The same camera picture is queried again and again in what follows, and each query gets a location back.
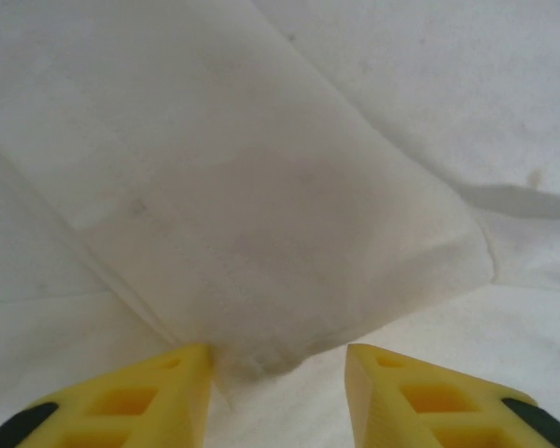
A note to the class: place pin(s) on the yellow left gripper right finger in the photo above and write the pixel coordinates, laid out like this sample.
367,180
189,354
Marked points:
429,406

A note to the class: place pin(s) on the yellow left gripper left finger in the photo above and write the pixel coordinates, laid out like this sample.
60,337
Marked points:
135,406

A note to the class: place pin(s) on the white t-shirt with black print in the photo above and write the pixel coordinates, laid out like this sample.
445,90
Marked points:
261,186

